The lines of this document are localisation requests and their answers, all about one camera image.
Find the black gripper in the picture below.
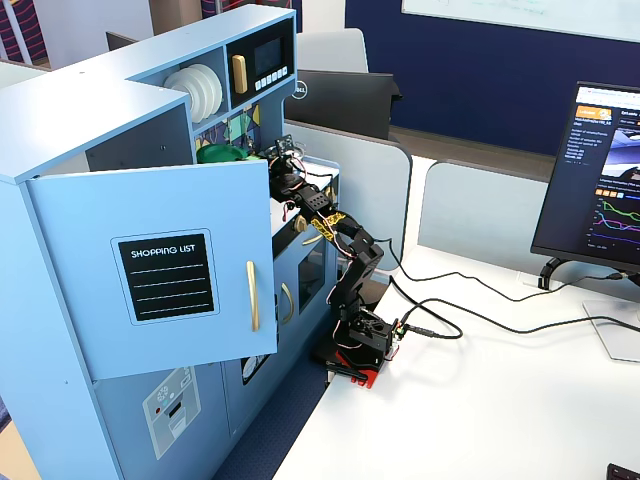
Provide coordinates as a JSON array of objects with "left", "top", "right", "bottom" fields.
[{"left": 268, "top": 145, "right": 307, "bottom": 202}]

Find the green pot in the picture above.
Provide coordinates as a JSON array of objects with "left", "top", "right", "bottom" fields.
[{"left": 195, "top": 143, "right": 249, "bottom": 165}]

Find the white plate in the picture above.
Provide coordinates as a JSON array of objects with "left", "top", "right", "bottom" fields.
[
  {"left": 187, "top": 64, "right": 219, "bottom": 120},
  {"left": 163, "top": 72, "right": 199, "bottom": 124},
  {"left": 174, "top": 67, "right": 211, "bottom": 123},
  {"left": 197, "top": 63, "right": 225, "bottom": 116}
]

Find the black Dell monitor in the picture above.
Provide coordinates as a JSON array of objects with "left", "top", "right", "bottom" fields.
[{"left": 284, "top": 68, "right": 404, "bottom": 142}]

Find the grey desk partition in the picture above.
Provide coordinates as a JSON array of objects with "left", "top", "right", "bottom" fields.
[
  {"left": 284, "top": 118, "right": 414, "bottom": 274},
  {"left": 417, "top": 158, "right": 552, "bottom": 261}
]

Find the grey office chair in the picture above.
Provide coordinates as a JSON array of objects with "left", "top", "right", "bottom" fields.
[{"left": 296, "top": 27, "right": 370, "bottom": 76}]

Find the open blue cabinet door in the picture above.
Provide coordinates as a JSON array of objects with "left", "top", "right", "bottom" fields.
[{"left": 25, "top": 157, "right": 279, "bottom": 381}]

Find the blue toy kitchen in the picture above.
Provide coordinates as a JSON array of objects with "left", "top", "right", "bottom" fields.
[{"left": 0, "top": 3, "right": 342, "bottom": 480}]

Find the motor controller board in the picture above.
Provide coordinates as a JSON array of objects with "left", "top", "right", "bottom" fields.
[{"left": 389, "top": 319, "right": 408, "bottom": 359}]

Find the steel bar clamp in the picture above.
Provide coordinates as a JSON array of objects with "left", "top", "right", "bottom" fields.
[{"left": 324, "top": 361, "right": 369, "bottom": 386}]

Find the whiteboard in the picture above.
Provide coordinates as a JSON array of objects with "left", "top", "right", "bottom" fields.
[{"left": 400, "top": 0, "right": 640, "bottom": 44}]

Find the computer monitor with stand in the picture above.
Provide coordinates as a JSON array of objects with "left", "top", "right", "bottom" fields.
[{"left": 530, "top": 81, "right": 640, "bottom": 364}]

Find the black cable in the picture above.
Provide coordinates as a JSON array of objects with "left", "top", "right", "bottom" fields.
[
  {"left": 372, "top": 237, "right": 624, "bottom": 304},
  {"left": 388, "top": 277, "right": 640, "bottom": 342}
]

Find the red robot base plate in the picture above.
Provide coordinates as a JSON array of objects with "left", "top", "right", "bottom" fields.
[{"left": 312, "top": 347, "right": 396, "bottom": 391}]

